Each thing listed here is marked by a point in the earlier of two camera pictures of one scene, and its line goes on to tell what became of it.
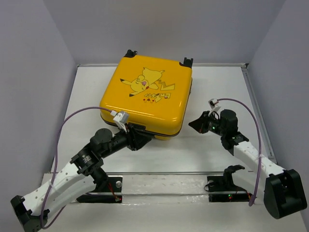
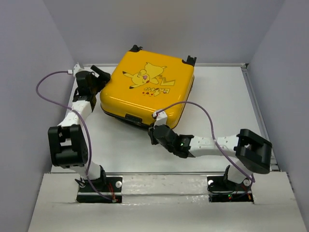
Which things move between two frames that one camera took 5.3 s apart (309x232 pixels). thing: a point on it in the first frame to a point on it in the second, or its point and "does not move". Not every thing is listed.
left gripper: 135,138 to 104,79
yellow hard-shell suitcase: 151,93 does not move
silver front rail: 153,173 does not move
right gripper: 199,124 to 153,141
